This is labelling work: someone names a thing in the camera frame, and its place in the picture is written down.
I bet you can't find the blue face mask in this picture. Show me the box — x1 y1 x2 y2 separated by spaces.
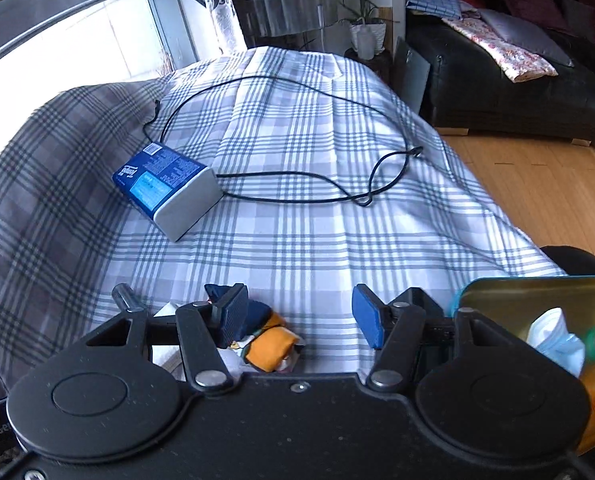
526 307 585 378

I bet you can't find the black cable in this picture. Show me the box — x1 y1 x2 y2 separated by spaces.
142 76 424 208

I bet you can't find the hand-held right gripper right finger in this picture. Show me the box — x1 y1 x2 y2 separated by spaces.
351 282 523 393

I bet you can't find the blue tissue pack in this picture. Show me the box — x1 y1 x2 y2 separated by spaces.
112 142 222 242

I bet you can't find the grey plaid blanket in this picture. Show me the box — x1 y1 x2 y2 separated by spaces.
0 46 568 411

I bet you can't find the orange navy patterned cloth pouch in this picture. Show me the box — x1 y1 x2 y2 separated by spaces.
202 282 305 373

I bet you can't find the wooden plant stand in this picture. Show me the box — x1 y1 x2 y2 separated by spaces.
345 49 393 83

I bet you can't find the black board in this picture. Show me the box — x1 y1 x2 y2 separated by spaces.
388 36 432 113

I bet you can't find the potted plant with white pot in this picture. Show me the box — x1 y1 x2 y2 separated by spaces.
337 0 401 58

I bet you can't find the white patterned curtain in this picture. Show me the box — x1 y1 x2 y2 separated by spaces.
198 0 246 56

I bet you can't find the grey side table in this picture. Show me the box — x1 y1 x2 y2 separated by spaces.
232 0 358 51

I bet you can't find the black sofa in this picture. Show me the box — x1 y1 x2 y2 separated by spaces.
406 10 595 148

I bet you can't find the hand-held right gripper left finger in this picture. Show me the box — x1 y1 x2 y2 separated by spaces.
80 282 251 393

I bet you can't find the floral blanket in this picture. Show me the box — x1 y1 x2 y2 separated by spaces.
442 15 561 83

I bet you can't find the black round stool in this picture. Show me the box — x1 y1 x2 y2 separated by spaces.
540 245 595 277

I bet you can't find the black bottle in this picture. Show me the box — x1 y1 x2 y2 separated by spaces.
112 282 146 313

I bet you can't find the grey pillow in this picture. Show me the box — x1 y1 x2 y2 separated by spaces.
480 7 573 68

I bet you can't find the teal metal tin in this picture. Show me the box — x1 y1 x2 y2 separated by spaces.
450 275 595 456

